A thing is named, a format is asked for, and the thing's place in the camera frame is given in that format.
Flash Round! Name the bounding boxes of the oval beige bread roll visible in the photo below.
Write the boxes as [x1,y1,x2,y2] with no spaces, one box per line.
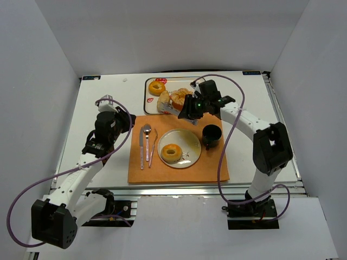
[157,90,170,113]

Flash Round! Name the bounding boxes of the metal serving tongs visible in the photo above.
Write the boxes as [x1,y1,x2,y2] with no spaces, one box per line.
[157,103,198,126]

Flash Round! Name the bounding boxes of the pale glazed ring donut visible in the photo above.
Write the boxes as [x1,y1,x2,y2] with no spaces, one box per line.
[161,144,183,163]

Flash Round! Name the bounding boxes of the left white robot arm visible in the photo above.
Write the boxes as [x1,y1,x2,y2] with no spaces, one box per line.
[31,106,136,249]

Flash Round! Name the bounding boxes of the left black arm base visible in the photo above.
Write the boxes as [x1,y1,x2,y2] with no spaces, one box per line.
[82,189,136,228]

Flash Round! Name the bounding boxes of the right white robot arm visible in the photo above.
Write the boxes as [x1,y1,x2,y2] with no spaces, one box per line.
[178,80,293,205]

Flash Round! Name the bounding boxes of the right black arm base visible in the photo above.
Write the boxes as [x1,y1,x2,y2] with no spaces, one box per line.
[221,192,279,230]

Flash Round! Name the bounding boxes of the coconut topped bundt cake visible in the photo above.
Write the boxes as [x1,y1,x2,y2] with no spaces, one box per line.
[170,88,193,111]

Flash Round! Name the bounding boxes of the dark green mug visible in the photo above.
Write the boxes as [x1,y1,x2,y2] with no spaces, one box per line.
[202,124,222,150]

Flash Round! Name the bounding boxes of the white and yellow plate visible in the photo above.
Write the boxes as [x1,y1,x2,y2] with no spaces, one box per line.
[158,128,201,169]

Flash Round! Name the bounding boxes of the orange cloth placemat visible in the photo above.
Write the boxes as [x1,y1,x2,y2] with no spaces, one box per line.
[128,114,229,184]

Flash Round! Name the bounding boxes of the strawberry pattern tray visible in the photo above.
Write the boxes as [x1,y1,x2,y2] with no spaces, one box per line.
[143,76,196,115]

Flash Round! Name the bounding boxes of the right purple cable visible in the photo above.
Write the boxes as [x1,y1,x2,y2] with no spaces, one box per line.
[191,74,291,220]

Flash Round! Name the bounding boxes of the purple cable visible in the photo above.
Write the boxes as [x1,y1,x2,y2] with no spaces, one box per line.
[6,99,133,248]
[191,74,291,220]

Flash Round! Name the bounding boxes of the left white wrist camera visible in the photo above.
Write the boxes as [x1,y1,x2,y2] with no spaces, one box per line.
[95,95,117,113]

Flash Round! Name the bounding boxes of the pink handled knife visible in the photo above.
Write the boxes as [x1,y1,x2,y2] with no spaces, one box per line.
[139,127,144,170]

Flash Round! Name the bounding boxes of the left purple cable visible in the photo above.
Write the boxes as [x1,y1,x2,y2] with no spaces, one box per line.
[6,99,133,248]

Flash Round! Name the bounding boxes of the pink handled spoon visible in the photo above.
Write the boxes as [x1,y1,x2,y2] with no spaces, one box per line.
[143,123,151,162]

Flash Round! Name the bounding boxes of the orange ring donut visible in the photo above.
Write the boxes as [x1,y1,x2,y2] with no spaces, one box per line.
[149,81,166,96]

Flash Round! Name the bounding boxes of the pink handled fork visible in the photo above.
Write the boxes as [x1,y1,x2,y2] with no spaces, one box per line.
[149,128,158,168]

